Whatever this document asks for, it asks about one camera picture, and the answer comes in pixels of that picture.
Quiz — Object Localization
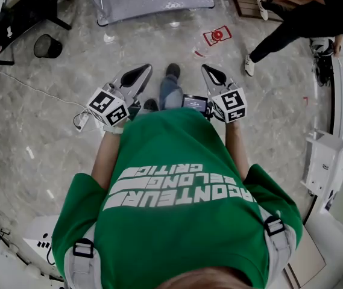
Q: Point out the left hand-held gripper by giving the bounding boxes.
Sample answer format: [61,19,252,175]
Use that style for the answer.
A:
[86,64,153,127]

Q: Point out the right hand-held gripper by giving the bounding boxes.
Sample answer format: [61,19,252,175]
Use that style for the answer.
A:
[201,64,248,123]

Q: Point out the clear water jug red cap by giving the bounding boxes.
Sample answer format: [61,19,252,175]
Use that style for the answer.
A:
[192,25,233,58]

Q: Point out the metal flatbed cart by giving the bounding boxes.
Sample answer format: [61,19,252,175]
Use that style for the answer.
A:
[91,0,215,26]

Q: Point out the person's right forearm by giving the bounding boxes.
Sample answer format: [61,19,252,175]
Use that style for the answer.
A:
[224,120,250,183]

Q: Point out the person's left forearm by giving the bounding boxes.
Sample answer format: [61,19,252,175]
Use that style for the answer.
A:
[91,131,124,189]

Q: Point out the person's left black shoe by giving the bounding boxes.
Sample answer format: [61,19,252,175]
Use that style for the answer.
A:
[143,98,159,113]

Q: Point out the person's black shoe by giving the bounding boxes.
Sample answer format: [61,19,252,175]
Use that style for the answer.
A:
[165,63,181,79]
[143,98,159,113]

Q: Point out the small black display screen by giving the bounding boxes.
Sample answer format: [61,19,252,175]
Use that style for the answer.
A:
[181,93,209,114]

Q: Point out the blue denim jeans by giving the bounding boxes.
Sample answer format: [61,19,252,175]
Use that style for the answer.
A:
[159,74,184,111]

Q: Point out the person's right black shoe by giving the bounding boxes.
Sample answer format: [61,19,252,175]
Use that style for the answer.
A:
[165,63,181,79]

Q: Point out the white wristband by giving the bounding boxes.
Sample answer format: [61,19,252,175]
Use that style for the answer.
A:
[103,125,124,135]

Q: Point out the white power strip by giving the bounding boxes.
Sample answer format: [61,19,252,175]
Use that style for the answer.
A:
[76,113,90,132]

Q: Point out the wooden pallet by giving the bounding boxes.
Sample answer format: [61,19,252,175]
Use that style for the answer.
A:
[225,0,295,19]

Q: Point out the black mesh wastebasket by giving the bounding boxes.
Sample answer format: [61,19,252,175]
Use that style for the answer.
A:
[33,34,63,59]

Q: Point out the white headset pile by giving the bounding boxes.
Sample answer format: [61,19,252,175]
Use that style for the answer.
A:
[309,37,336,57]

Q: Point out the black metal desk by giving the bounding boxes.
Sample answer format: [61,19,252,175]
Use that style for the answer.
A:
[0,0,72,66]

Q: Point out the green printed t-shirt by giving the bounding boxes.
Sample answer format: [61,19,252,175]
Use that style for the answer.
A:
[51,108,303,289]

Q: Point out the white box with black marks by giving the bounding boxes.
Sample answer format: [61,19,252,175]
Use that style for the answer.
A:
[22,215,54,266]

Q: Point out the beige flat board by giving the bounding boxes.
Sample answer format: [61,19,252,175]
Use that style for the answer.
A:
[282,227,327,289]

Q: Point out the white power cable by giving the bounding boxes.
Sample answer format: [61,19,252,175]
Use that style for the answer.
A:
[0,66,105,129]

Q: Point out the tangle of black cables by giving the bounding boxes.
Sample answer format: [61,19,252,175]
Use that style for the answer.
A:
[311,54,335,87]

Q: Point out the grey harness shoulder strap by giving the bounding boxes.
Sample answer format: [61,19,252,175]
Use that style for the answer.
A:
[258,211,297,282]
[64,238,102,289]

